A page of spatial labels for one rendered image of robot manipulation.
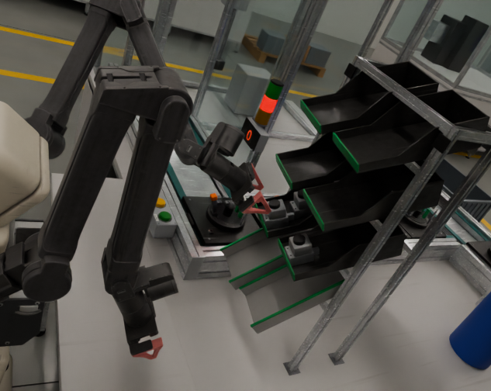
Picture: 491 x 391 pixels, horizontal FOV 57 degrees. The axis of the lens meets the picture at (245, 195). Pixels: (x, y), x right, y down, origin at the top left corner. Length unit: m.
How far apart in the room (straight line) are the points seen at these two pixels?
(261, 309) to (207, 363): 0.20
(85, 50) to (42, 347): 1.45
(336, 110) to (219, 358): 0.72
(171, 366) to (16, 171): 0.64
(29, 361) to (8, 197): 1.40
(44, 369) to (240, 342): 1.09
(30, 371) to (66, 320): 0.95
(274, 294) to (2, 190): 0.72
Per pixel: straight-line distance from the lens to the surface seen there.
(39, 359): 2.25
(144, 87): 0.65
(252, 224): 1.60
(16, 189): 0.91
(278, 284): 1.28
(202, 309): 1.40
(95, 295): 1.35
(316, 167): 1.17
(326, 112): 1.12
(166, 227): 1.48
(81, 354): 1.23
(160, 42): 2.33
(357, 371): 1.50
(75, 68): 1.20
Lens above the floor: 1.87
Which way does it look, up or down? 31 degrees down
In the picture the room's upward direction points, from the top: 24 degrees clockwise
